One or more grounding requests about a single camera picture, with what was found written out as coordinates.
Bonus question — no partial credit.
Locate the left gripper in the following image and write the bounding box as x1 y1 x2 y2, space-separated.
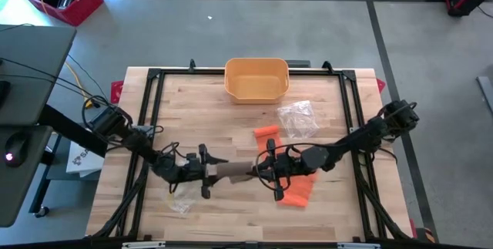
177 143 229 200

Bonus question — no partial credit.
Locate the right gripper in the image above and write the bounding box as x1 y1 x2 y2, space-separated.
246 138 305 202

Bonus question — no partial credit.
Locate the orange elastic bandage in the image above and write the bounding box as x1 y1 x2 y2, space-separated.
253 124 319 208

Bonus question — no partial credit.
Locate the clear plastic bag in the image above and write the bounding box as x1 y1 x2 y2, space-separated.
165 183 200 215
276 99 320 140

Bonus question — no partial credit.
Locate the yellow plastic bin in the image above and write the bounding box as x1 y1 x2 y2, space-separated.
223 57 290 106

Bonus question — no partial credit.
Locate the silver aluminium profile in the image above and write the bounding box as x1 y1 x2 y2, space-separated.
337 242 381 249
122 241 166 249

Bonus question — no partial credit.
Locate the white printed cardboard box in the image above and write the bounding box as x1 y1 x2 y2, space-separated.
65 140 105 178

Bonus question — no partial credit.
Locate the black slanted desk beam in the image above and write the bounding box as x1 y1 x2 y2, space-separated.
38 104 109 157

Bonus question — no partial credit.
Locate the black desk leg with caster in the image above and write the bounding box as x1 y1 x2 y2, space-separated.
29 133 62 219

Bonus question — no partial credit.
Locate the dark grey desk top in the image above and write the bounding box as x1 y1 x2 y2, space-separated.
0 125 53 227

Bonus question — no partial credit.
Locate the black computer mouse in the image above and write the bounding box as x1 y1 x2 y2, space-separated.
3 131 30 168

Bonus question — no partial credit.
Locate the grey metal bar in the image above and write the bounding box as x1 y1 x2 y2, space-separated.
476 75 493 117

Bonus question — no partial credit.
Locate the black aluminium table frame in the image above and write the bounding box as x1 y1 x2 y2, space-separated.
92 59 415 242

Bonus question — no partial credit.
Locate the yellow floor cable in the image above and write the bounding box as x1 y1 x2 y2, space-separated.
63 62 96 110

